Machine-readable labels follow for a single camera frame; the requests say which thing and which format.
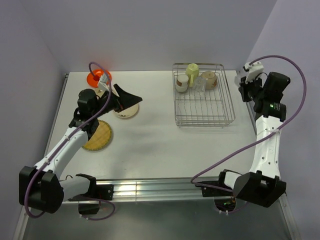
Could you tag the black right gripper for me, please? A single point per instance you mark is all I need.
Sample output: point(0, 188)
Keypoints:
point(244, 86)

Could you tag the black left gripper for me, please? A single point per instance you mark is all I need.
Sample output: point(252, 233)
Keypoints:
point(125, 100)

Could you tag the beige plate black spot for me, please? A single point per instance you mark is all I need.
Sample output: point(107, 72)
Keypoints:
point(127, 113)

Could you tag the beige ceramic bowl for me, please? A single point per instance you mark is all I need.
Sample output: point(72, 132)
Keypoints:
point(211, 79)

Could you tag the yellow woven pattern plate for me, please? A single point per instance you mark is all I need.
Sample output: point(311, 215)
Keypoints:
point(101, 138)

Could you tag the wire dish rack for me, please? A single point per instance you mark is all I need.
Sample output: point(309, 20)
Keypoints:
point(212, 108)

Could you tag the clear plastic cup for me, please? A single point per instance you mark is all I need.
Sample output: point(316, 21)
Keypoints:
point(199, 84)

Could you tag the metal tumbler cup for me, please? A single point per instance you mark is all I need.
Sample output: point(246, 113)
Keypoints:
point(181, 83)

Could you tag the pale green mug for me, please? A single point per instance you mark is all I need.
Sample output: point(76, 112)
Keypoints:
point(192, 71)

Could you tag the clear glass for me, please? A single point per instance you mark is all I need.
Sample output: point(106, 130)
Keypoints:
point(239, 76)

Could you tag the beige floral plate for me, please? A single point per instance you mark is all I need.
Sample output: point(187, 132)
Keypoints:
point(102, 93)

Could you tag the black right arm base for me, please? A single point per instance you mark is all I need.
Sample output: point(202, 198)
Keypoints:
point(223, 196)

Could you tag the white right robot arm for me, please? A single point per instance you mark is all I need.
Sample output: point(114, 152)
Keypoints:
point(262, 184)

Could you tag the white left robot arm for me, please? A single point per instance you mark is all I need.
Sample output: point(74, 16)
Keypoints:
point(40, 186)

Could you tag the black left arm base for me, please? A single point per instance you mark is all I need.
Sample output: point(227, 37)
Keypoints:
point(90, 204)

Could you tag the orange plastic plate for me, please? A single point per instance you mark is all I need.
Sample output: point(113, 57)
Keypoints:
point(93, 78)

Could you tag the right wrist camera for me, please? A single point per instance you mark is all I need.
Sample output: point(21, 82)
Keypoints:
point(251, 70)

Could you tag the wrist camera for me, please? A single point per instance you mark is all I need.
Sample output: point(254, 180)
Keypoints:
point(103, 83)
point(251, 70)

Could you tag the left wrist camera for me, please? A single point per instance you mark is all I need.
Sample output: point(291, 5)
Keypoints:
point(103, 83)

